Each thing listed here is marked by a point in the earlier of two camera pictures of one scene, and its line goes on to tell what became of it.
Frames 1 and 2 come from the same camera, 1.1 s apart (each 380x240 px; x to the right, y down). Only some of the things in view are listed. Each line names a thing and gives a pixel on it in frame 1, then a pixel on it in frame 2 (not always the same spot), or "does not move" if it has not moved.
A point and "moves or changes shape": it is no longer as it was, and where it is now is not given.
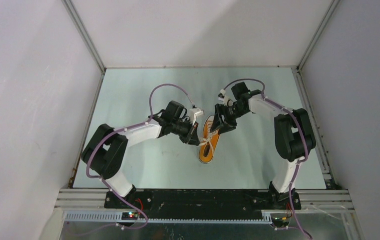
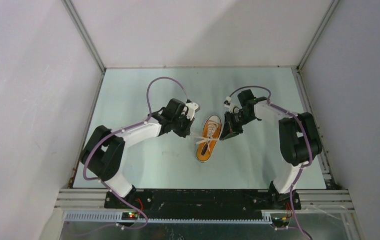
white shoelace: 205,140 moves or changes shape
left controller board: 129,215 does not move
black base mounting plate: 202,203 does not move
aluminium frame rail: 331,199 does not move
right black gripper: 218,123 → 230,128
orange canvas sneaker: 209,141 does not move
